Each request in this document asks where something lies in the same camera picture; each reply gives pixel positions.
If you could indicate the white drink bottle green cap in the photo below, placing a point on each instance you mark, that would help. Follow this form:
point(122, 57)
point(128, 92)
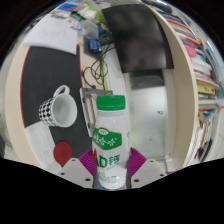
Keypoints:
point(111, 133)

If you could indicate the shelf unit with books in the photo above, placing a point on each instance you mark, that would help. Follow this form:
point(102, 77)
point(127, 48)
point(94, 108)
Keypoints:
point(203, 73)

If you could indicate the black computer monitor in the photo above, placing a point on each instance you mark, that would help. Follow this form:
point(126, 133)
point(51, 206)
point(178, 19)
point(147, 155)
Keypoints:
point(140, 36)

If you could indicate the black white checkered mug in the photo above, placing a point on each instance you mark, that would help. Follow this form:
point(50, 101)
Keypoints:
point(63, 110)

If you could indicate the open white booklet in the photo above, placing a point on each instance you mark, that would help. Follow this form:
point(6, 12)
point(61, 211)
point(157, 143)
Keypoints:
point(40, 140)

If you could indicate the flat round red coaster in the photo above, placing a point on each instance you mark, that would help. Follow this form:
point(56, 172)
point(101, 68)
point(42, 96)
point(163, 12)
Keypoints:
point(63, 152)

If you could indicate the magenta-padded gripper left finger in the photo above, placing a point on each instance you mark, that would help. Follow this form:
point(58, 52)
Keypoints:
point(74, 171)

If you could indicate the grey metal laptop stand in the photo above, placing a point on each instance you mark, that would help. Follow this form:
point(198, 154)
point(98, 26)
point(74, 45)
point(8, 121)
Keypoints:
point(86, 110)

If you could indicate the white notebook paper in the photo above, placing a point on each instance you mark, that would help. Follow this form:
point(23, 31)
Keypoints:
point(53, 33)

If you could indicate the small blue box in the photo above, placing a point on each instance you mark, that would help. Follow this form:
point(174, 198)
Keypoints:
point(94, 45)

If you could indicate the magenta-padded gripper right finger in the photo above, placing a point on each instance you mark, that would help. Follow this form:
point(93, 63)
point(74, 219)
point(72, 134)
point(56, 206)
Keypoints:
point(150, 171)

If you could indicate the black desk mat red edge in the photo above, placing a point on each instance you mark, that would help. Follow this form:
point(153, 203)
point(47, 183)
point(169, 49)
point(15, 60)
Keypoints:
point(50, 76)

